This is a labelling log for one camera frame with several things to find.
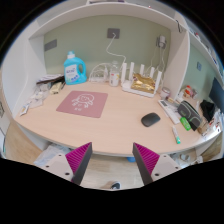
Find white power strip with cables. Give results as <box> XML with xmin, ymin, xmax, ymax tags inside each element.
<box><xmin>89</xmin><ymin>63</ymin><xmax>109</xmax><ymax>84</ymax></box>

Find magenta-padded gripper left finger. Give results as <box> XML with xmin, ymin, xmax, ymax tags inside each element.
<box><xmin>44</xmin><ymin>141</ymin><xmax>94</xmax><ymax>186</ymax></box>

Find small white yellow packet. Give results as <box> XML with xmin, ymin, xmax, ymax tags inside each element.
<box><xmin>19</xmin><ymin>103</ymin><xmax>31</xmax><ymax>117</ymax></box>

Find white remote control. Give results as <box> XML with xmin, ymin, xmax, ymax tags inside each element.
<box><xmin>157</xmin><ymin>99</ymin><xmax>182</xmax><ymax>125</ymax></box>

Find white wall cable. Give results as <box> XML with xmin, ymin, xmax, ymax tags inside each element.
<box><xmin>105</xmin><ymin>33</ymin><xmax>128</xmax><ymax>66</ymax></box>

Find white green marker pen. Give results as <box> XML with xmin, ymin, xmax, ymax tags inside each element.
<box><xmin>171</xmin><ymin>125</ymin><xmax>182</xmax><ymax>145</ymax></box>

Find clear plastic bottle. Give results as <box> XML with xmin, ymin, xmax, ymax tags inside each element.
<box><xmin>109</xmin><ymin>60</ymin><xmax>121</xmax><ymax>88</ymax></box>

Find black bag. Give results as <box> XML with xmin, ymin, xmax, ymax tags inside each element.
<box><xmin>199</xmin><ymin>99</ymin><xmax>216</xmax><ymax>123</ymax></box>

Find black computer mouse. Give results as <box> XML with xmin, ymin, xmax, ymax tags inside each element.
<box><xmin>140</xmin><ymin>112</ymin><xmax>162</xmax><ymax>128</ymax></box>

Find black monitor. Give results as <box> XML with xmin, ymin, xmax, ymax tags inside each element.
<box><xmin>208</xmin><ymin>77</ymin><xmax>224</xmax><ymax>114</ymax></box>

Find white wall charger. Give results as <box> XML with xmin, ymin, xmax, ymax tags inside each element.
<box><xmin>155</xmin><ymin>34</ymin><xmax>168</xmax><ymax>50</ymax></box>

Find white router with antennas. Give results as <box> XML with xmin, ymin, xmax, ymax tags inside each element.
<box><xmin>120</xmin><ymin>61</ymin><xmax>163</xmax><ymax>98</ymax></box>

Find pink cartoon-print mouse pad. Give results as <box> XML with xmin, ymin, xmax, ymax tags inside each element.
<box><xmin>55</xmin><ymin>90</ymin><xmax>109</xmax><ymax>119</ymax></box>

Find white shelf unit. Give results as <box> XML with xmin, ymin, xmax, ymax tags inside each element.
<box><xmin>0</xmin><ymin>0</ymin><xmax>224</xmax><ymax>118</ymax></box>

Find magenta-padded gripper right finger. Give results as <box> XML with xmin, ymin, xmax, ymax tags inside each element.
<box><xmin>132</xmin><ymin>142</ymin><xmax>183</xmax><ymax>186</ymax></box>

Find small yellow box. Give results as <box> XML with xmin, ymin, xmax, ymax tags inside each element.
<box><xmin>49</xmin><ymin>81</ymin><xmax>64</xmax><ymax>95</ymax></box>

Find blue detergent bottle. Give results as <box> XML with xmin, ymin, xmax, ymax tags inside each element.
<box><xmin>63</xmin><ymin>50</ymin><xmax>88</xmax><ymax>86</ymax></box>

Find grey wall socket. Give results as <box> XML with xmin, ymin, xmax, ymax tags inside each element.
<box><xmin>106</xmin><ymin>27</ymin><xmax>121</xmax><ymax>40</ymax></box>

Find gold foil bag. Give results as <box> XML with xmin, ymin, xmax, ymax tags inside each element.
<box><xmin>130</xmin><ymin>73</ymin><xmax>157</xmax><ymax>95</ymax></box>

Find clear plastic bags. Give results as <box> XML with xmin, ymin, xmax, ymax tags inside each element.
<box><xmin>28</xmin><ymin>83</ymin><xmax>51</xmax><ymax>109</ymax></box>

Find grey pouch with green trim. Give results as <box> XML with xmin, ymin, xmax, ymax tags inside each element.
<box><xmin>177</xmin><ymin>100</ymin><xmax>203</xmax><ymax>132</ymax></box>

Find small white jar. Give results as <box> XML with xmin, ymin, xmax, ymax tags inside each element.
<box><xmin>160</xmin><ymin>86</ymin><xmax>171</xmax><ymax>100</ymax></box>

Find green small packet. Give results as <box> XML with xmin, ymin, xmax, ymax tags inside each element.
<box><xmin>179</xmin><ymin>116</ymin><xmax>192</xmax><ymax>132</ymax></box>

